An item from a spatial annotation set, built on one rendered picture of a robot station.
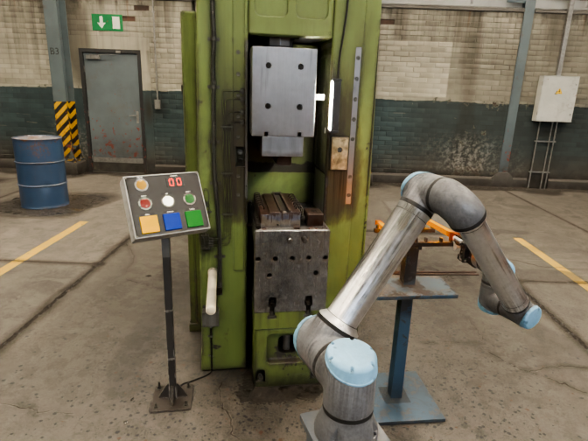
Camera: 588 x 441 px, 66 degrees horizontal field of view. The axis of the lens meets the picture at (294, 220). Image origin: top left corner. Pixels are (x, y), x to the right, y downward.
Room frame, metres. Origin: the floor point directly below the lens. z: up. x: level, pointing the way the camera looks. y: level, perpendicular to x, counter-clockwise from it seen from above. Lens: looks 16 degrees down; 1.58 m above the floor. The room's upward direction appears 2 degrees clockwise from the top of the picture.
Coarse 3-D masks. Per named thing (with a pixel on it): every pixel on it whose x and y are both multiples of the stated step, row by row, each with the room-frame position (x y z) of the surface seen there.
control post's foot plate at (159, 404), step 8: (168, 384) 1.99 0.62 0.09; (176, 384) 2.00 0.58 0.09; (184, 384) 2.11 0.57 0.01; (192, 384) 2.12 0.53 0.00; (160, 392) 2.03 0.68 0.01; (168, 392) 1.99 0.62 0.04; (184, 392) 2.01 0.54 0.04; (192, 392) 2.05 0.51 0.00; (152, 400) 1.97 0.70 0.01; (160, 400) 1.97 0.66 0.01; (168, 400) 1.97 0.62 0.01; (176, 400) 1.98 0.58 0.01; (184, 400) 1.98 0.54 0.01; (192, 400) 1.99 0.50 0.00; (152, 408) 1.91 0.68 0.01; (160, 408) 1.91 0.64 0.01; (168, 408) 1.91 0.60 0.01; (176, 408) 1.92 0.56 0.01; (184, 408) 1.92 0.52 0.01
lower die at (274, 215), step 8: (272, 192) 2.56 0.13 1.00; (280, 192) 2.56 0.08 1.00; (264, 200) 2.44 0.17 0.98; (272, 200) 2.41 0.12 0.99; (288, 200) 2.41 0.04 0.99; (264, 208) 2.27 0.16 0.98; (272, 208) 2.24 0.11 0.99; (280, 208) 2.20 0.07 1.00; (288, 208) 2.21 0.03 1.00; (264, 216) 2.16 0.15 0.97; (272, 216) 2.16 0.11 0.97; (280, 216) 2.17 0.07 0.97; (288, 216) 2.18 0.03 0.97; (296, 216) 2.18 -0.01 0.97; (264, 224) 2.16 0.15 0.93; (272, 224) 2.16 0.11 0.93; (280, 224) 2.17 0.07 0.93; (288, 224) 2.18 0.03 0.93; (296, 224) 2.18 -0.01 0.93
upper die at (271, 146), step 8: (256, 136) 2.49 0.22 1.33; (264, 136) 2.16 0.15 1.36; (272, 136) 2.16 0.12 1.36; (280, 136) 2.17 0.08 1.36; (288, 136) 2.17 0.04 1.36; (296, 136) 2.18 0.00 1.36; (256, 144) 2.48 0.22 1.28; (264, 144) 2.16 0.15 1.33; (272, 144) 2.16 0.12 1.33; (280, 144) 2.17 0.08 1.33; (288, 144) 2.17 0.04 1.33; (296, 144) 2.18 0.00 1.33; (264, 152) 2.16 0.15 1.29; (272, 152) 2.16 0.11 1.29; (280, 152) 2.17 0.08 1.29; (288, 152) 2.17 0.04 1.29; (296, 152) 2.18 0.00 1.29
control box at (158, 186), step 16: (144, 176) 1.94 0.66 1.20; (160, 176) 1.97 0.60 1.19; (176, 176) 2.01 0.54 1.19; (192, 176) 2.05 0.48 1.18; (128, 192) 1.86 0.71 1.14; (144, 192) 1.90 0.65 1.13; (160, 192) 1.93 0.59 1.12; (176, 192) 1.97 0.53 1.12; (192, 192) 2.01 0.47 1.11; (128, 208) 1.84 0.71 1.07; (144, 208) 1.86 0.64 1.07; (160, 208) 1.90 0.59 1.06; (176, 208) 1.93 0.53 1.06; (192, 208) 1.97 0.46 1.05; (128, 224) 1.86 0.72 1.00; (160, 224) 1.86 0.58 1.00; (208, 224) 1.97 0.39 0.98; (144, 240) 1.83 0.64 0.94
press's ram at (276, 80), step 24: (264, 48) 2.15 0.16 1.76; (288, 48) 2.17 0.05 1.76; (264, 72) 2.15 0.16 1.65; (288, 72) 2.17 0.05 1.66; (312, 72) 2.19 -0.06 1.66; (264, 96) 2.16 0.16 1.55; (288, 96) 2.17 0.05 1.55; (312, 96) 2.19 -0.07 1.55; (264, 120) 2.16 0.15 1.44; (288, 120) 2.17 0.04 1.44; (312, 120) 2.19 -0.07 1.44
